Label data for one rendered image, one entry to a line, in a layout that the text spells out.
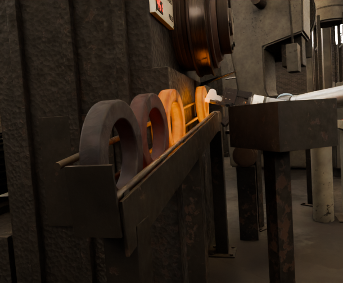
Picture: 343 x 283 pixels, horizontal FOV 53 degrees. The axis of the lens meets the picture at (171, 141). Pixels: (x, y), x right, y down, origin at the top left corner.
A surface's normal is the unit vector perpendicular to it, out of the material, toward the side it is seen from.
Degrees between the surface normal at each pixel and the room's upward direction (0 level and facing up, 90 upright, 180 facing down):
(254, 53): 90
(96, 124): 55
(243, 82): 90
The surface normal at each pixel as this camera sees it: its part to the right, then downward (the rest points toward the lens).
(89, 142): -0.26, -0.24
